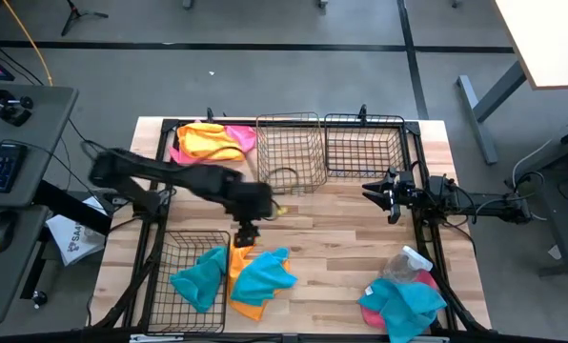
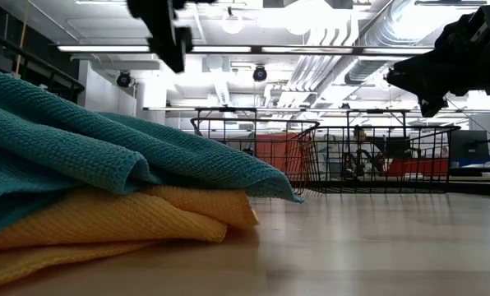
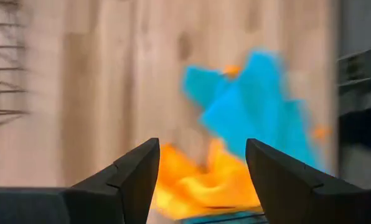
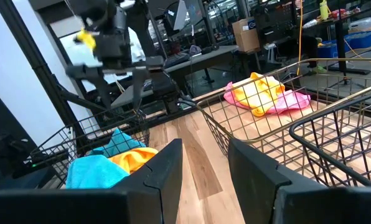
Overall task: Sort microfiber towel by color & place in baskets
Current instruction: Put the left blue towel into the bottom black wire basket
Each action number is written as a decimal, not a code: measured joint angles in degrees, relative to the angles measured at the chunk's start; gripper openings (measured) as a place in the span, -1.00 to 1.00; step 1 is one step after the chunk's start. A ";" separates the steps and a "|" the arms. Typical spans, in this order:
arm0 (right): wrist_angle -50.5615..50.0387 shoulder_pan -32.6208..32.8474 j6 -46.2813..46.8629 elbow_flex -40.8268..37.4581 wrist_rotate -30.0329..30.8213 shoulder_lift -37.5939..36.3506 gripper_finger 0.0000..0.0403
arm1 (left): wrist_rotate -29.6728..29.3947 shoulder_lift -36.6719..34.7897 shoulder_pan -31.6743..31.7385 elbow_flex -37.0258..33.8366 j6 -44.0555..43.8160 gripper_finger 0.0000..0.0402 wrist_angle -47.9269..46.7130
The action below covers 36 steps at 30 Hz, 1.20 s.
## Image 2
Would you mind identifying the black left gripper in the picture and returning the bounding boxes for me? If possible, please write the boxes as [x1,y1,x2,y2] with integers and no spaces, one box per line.
[126,0,217,74]

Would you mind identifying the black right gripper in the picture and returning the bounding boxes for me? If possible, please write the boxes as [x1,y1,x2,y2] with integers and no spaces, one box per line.
[386,3,490,118]

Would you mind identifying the teal microfiber towel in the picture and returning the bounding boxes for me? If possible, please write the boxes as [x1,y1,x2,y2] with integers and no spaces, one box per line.
[0,67,304,236]

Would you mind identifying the yellow orange microfiber towel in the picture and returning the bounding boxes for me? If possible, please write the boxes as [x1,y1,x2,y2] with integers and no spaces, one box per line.
[0,184,261,291]

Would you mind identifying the black computer monitor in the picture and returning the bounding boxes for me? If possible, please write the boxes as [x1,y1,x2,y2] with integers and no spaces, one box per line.
[450,129,490,162]

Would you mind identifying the overhead light bar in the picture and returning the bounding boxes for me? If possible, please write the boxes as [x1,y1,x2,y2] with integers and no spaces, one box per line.
[57,44,435,57]

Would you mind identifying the red furniture panel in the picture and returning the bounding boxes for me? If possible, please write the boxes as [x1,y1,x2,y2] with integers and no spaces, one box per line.
[255,132,312,173]
[386,158,450,178]

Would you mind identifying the person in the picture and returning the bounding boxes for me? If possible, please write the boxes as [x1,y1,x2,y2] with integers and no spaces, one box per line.
[340,126,385,181]

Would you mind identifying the black wire basket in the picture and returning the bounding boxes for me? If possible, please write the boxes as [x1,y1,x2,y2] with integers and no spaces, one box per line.
[298,125,462,194]

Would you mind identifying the silver ventilation duct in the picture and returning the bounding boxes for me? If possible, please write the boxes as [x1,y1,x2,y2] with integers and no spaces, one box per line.
[343,0,447,86]

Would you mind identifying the black metal rig frame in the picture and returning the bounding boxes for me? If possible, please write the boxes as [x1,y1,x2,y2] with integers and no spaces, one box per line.
[0,26,86,99]

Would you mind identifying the yellow cord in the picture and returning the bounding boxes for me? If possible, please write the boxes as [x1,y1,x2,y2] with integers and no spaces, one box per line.
[14,0,31,76]

